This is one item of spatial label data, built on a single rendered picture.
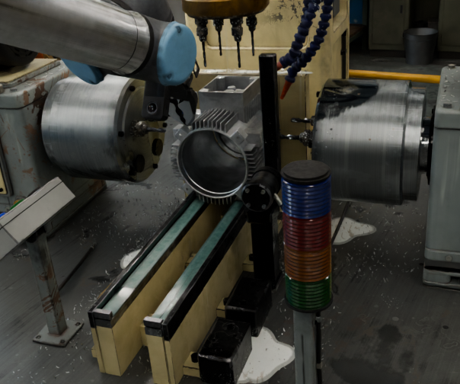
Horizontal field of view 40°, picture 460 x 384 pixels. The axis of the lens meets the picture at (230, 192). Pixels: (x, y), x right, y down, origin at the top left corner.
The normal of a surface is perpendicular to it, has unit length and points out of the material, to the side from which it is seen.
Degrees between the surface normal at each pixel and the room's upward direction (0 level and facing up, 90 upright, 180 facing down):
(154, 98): 63
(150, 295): 90
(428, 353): 0
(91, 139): 81
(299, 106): 90
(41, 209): 51
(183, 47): 93
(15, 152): 89
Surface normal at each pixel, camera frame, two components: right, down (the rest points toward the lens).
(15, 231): 0.69, -0.50
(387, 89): -0.17, -0.73
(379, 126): -0.31, -0.17
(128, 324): 0.94, 0.08
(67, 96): -0.26, -0.42
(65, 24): 0.77, 0.32
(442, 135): -0.33, 0.43
